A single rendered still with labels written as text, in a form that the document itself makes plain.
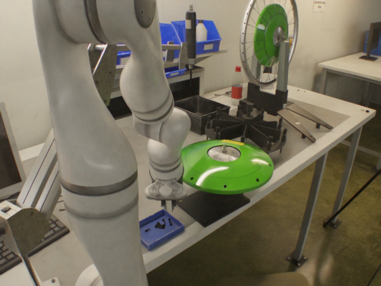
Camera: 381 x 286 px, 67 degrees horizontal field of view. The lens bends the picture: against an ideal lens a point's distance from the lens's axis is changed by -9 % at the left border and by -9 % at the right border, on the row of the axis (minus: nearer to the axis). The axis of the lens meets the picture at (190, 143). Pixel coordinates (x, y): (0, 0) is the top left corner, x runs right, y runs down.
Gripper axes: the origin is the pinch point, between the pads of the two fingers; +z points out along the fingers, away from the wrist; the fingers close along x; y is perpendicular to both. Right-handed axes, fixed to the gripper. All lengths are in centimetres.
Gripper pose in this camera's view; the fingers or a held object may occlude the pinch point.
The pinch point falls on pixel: (169, 211)
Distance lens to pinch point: 86.7
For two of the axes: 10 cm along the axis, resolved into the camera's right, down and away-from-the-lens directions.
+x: -10.0, 0.2, -0.3
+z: -0.2, 5.8, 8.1
